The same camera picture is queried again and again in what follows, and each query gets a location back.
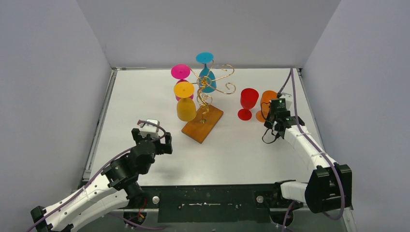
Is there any orange wine glass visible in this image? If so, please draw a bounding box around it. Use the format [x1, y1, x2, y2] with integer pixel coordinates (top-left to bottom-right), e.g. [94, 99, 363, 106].
[256, 90, 278, 123]

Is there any red wine glass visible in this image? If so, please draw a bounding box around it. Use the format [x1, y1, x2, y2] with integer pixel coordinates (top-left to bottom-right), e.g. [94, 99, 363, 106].
[237, 88, 259, 121]

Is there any gold wire rack wooden base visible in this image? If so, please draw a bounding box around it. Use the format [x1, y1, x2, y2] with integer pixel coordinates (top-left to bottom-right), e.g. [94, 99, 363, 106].
[181, 59, 237, 144]

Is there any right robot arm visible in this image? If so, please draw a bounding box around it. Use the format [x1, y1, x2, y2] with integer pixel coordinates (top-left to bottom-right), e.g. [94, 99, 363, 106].
[264, 99, 352, 213]

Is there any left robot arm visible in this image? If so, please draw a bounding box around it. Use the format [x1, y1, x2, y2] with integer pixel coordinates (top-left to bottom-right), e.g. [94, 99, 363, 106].
[28, 121, 173, 232]

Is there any yellow wine glass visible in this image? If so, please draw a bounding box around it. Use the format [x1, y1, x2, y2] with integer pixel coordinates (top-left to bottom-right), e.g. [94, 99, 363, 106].
[174, 82, 196, 122]

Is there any magenta wine glass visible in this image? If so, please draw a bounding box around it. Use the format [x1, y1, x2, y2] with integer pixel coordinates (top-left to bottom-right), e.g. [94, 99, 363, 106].
[171, 64, 195, 100]

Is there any blue wine glass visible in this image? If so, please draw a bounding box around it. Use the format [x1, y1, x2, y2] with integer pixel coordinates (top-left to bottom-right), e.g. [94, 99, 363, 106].
[196, 52, 217, 93]

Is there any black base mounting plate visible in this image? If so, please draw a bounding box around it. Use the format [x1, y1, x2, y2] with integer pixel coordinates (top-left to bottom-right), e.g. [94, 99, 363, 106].
[93, 175, 352, 225]

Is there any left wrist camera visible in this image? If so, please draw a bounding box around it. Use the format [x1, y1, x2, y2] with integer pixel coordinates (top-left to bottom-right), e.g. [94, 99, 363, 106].
[137, 120, 159, 139]

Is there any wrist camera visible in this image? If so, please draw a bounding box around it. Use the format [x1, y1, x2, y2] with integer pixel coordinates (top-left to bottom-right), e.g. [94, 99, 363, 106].
[278, 93, 293, 106]
[137, 120, 159, 139]

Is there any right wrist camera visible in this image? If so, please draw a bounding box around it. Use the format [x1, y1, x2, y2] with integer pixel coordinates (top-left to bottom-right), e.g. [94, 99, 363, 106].
[278, 93, 293, 106]

